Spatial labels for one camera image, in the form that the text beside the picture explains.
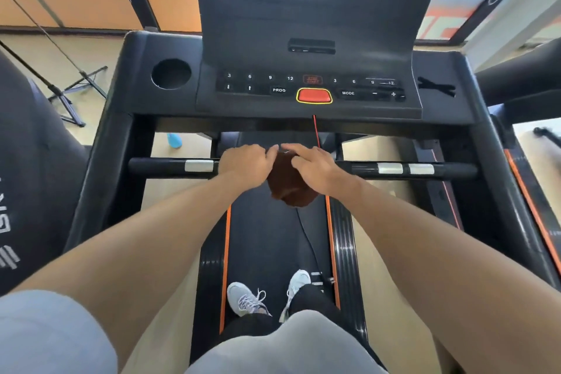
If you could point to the person's grey shoe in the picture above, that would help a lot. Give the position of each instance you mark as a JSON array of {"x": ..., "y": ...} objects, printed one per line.
[
  {"x": 245, "y": 299},
  {"x": 298, "y": 284}
]

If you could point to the person's grey shirt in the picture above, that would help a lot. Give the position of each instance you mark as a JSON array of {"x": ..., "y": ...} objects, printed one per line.
[{"x": 285, "y": 347}]

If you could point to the orange patterned parapet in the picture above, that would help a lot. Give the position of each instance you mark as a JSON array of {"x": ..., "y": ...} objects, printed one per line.
[{"x": 87, "y": 10}]

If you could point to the black stair climber machine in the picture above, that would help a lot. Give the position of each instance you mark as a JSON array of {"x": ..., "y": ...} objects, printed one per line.
[{"x": 35, "y": 189}]

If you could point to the person's left hand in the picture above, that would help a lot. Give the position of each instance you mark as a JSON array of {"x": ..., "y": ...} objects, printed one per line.
[{"x": 247, "y": 165}]

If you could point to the brown microfibre cloth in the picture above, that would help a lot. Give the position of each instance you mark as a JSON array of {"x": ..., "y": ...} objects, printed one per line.
[{"x": 289, "y": 189}]

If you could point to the person's right hand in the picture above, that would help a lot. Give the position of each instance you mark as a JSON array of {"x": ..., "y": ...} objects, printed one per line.
[{"x": 320, "y": 172}]

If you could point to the blue spray bottle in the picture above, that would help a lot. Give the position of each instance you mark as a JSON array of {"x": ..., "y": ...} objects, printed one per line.
[{"x": 174, "y": 140}]

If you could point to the person's right grey shoe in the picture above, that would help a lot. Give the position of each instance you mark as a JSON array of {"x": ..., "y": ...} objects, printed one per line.
[{"x": 298, "y": 284}]

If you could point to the black treadmill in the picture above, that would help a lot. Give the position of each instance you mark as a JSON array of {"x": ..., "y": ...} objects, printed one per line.
[
  {"x": 307, "y": 14},
  {"x": 517, "y": 75}
]

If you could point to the person's right forearm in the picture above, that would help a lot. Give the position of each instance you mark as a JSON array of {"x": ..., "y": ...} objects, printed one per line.
[{"x": 460, "y": 277}]

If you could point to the person's left forearm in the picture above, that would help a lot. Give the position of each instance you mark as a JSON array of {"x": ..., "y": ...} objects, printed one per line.
[{"x": 131, "y": 255}]

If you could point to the white column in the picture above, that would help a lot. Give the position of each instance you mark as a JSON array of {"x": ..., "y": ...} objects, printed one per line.
[{"x": 513, "y": 10}]

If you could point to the person's left grey shoe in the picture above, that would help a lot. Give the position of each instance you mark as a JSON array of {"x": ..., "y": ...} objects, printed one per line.
[{"x": 245, "y": 299}]

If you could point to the black pole tripod stand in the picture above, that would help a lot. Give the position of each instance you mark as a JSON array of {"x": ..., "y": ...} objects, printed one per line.
[{"x": 72, "y": 110}]

